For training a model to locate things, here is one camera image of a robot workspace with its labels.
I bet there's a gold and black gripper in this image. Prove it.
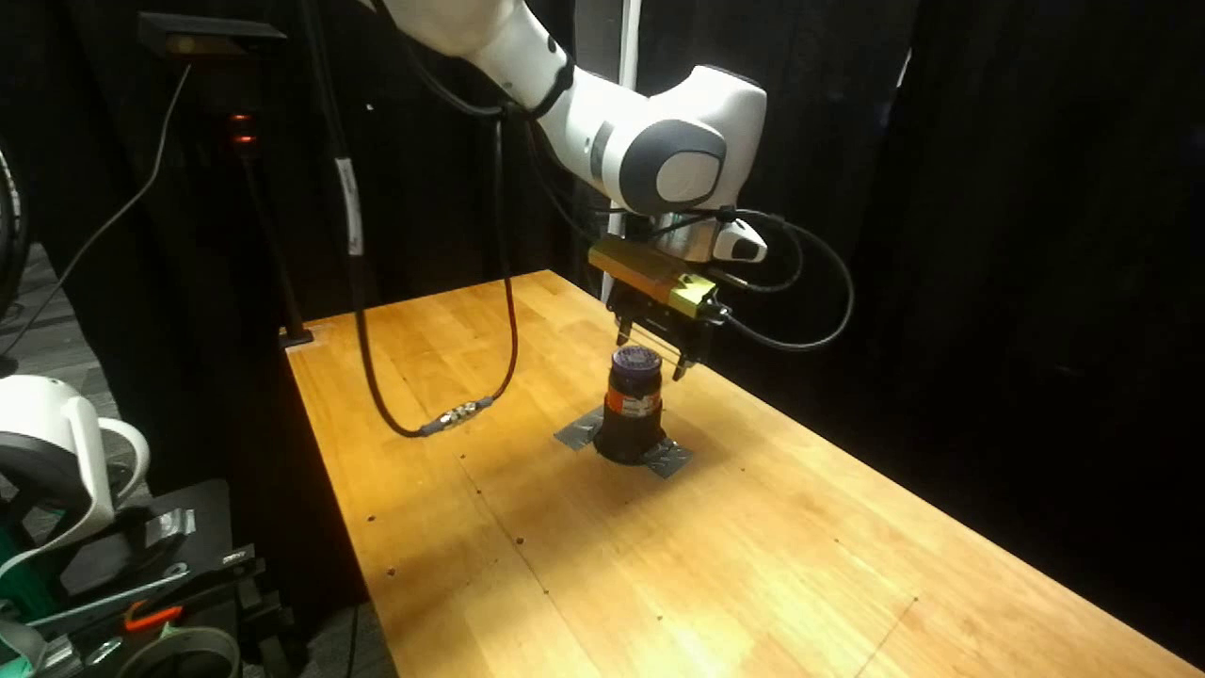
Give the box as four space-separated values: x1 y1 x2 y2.
583 235 733 384

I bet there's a dark glass jar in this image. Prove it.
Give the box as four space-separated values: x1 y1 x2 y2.
592 345 672 469

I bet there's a white label tag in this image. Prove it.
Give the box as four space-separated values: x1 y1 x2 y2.
331 153 369 262

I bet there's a black curtain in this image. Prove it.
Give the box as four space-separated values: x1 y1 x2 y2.
0 0 1205 671

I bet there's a black tripod stand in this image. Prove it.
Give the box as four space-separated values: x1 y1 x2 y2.
216 56 321 349

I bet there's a white rounded machine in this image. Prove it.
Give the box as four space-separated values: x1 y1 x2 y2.
0 370 154 558

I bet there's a grey metal base plate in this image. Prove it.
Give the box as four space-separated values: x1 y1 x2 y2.
555 407 693 482

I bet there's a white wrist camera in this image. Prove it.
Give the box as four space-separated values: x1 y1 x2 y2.
710 216 772 266

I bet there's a long black cable with connector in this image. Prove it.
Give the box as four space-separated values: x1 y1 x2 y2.
294 0 528 443

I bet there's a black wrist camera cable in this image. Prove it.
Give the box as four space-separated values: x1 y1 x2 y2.
652 204 864 358

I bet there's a white vertical post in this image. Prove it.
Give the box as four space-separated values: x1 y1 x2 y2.
598 0 649 94

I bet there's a thin grey cable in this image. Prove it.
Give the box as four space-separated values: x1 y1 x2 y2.
0 60 201 330

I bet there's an orange handled tool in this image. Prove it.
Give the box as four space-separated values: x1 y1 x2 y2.
117 600 191 635

